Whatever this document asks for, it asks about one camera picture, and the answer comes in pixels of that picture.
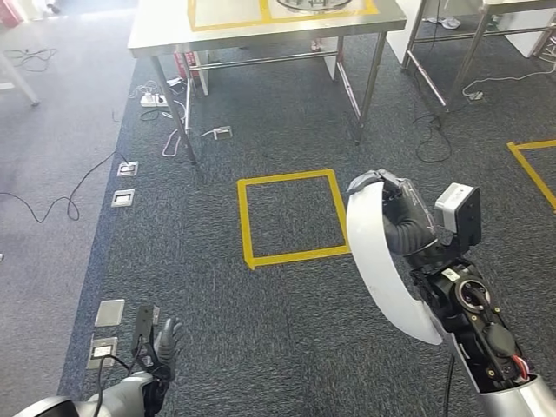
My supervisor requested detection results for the steel frame table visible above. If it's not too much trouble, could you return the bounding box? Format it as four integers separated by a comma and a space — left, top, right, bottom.
401, 0, 556, 111

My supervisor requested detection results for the white curved panel part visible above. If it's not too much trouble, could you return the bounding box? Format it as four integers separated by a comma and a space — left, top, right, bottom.
346, 181, 444, 347

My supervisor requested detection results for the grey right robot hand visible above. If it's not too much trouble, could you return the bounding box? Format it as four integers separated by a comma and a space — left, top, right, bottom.
346, 168, 437, 238

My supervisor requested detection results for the red white box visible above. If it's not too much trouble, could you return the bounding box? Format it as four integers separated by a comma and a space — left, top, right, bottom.
173, 50, 196, 80

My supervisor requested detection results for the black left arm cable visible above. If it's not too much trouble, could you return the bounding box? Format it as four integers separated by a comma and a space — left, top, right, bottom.
93, 354, 131, 417

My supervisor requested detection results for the long white floor cable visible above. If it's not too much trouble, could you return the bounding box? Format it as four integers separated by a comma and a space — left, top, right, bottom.
462, 60, 556, 100

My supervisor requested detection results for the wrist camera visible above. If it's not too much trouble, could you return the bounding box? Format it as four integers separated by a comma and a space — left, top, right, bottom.
434, 182, 482, 255
131, 305, 161, 369

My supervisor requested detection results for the white frame table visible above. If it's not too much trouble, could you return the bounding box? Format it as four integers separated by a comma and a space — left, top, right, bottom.
0, 51, 41, 108

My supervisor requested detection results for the tangled black floor cable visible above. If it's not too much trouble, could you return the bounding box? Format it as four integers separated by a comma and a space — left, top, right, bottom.
2, 47, 58, 74

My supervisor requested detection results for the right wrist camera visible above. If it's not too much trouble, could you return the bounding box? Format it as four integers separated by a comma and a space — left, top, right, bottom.
434, 182, 482, 255

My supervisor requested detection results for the white upright panel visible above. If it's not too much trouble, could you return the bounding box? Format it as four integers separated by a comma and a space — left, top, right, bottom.
386, 0, 424, 64

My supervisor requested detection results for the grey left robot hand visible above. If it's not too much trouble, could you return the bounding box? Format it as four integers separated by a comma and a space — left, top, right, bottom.
153, 316, 183, 380

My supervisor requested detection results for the white power strip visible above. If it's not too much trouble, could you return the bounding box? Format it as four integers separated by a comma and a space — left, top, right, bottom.
140, 91, 169, 109

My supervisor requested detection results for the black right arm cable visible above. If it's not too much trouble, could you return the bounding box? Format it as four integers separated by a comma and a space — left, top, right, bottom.
443, 354, 456, 417

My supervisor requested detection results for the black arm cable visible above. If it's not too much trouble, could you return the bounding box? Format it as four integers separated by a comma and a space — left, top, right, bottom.
443, 354, 456, 417
93, 354, 131, 417

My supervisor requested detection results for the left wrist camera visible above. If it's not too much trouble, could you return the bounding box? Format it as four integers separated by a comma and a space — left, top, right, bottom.
131, 305, 161, 369

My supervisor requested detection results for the silver wheel hubcap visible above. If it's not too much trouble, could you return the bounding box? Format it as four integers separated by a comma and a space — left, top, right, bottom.
275, 0, 353, 13

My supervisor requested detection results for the red object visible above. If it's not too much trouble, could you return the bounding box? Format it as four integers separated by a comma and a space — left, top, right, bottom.
0, 0, 23, 29

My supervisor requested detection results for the white pink floor cable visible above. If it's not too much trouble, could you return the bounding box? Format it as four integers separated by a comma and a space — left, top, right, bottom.
161, 77, 193, 159

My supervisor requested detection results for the black looped floor cable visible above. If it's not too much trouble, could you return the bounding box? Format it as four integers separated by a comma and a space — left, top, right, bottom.
411, 112, 453, 164

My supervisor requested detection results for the steel workbench table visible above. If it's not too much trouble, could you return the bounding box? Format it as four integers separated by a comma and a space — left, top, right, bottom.
127, 0, 408, 166

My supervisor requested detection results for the long black floor cable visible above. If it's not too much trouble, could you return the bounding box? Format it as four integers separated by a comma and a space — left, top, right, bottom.
0, 150, 130, 224

